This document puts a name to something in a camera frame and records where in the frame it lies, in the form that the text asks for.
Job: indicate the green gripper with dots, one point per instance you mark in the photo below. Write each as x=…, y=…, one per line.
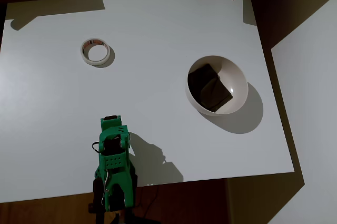
x=110, y=118

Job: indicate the white bowl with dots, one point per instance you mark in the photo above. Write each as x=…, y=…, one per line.
x=234, y=76

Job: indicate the black folded cloth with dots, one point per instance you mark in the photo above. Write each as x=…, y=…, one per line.
x=208, y=87

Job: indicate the white tape roll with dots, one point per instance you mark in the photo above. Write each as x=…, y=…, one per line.
x=84, y=56

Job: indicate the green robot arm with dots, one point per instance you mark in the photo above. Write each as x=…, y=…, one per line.
x=116, y=160

